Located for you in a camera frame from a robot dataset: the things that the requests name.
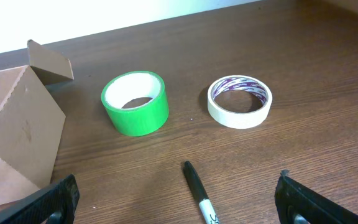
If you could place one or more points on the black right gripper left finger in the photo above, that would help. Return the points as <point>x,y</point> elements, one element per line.
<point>55,203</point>

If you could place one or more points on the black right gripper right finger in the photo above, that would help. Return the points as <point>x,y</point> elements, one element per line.
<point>296,203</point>

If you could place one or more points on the brown cardboard box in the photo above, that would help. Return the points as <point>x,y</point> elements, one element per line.
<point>31,122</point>

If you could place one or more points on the black permanent marker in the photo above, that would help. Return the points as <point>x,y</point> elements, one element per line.
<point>199,194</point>

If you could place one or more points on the green tape roll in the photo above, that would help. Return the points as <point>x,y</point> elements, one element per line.
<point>136,102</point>

